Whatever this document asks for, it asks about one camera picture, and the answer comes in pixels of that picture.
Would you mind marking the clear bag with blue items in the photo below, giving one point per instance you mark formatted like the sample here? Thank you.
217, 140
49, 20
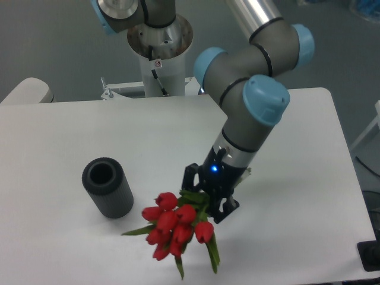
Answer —
365, 9

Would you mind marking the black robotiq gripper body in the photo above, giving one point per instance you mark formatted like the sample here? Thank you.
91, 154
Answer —
219, 179

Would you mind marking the red tulip bouquet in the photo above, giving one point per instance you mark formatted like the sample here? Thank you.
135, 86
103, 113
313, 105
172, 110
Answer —
174, 222

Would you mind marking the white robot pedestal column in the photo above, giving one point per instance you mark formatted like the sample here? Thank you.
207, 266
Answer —
161, 53

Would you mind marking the white chair backrest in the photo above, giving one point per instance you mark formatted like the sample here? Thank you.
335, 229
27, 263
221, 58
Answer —
29, 91

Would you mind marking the dark grey ribbed vase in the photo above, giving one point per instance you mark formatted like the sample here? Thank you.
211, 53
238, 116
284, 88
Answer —
105, 182

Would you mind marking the white pedestal base frame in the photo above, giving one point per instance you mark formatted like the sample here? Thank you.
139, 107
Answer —
137, 89

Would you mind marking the white furniture frame right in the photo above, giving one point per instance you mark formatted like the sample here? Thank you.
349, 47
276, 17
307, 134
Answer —
368, 134

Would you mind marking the black device at table edge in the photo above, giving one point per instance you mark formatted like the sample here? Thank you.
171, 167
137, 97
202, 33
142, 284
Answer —
369, 255

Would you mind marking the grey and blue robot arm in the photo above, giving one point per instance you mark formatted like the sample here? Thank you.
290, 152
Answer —
243, 85

